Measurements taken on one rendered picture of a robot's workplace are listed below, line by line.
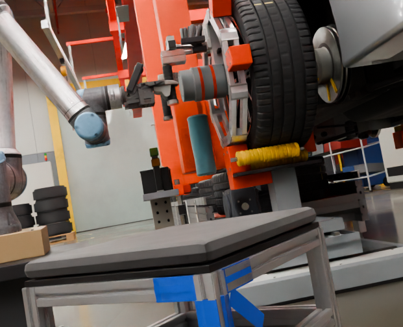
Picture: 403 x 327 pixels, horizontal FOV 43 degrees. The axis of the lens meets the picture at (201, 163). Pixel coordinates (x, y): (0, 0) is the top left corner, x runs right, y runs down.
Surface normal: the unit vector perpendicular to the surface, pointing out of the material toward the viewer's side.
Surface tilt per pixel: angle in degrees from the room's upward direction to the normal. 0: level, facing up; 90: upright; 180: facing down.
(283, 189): 90
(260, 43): 83
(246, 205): 90
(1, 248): 90
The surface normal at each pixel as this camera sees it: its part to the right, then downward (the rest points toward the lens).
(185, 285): -0.53, 0.04
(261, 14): 0.02, -0.53
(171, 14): 0.11, -0.08
